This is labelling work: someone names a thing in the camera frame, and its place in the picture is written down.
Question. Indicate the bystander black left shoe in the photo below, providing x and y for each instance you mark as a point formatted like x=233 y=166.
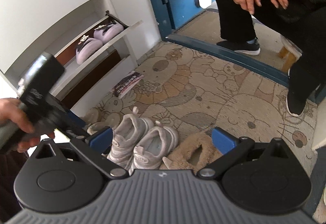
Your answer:
x=251 y=47

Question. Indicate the cartoon bunny floor mat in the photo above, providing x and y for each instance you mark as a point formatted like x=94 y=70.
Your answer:
x=192 y=92

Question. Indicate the bystander in black clothes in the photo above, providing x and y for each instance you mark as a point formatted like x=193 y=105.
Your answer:
x=303 y=23

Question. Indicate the small wooden stool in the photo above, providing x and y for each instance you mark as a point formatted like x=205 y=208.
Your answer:
x=290 y=51

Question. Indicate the operator left hand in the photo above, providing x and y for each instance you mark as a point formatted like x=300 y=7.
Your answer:
x=11 y=111

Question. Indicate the brown fuzzy slipper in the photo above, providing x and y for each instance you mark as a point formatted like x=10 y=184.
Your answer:
x=194 y=153

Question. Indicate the lilac kids sneaker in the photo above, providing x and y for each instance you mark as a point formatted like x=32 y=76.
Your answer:
x=156 y=144
x=125 y=137

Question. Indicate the bystander black shoe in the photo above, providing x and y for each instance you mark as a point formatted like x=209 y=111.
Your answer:
x=251 y=47
x=297 y=93

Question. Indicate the printed leaflet on floor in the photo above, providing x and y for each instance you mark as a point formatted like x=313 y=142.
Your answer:
x=126 y=84

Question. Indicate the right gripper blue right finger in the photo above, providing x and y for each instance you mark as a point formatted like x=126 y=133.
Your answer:
x=233 y=151

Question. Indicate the lilac slide slipper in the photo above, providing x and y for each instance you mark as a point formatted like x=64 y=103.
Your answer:
x=85 y=47
x=108 y=31

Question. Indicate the bystander black right shoe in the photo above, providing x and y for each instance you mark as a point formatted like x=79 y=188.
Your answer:
x=297 y=93

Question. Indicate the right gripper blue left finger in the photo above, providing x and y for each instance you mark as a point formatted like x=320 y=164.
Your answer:
x=91 y=148

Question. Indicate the white shoe cabinet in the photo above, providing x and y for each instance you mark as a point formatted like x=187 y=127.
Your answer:
x=30 y=27

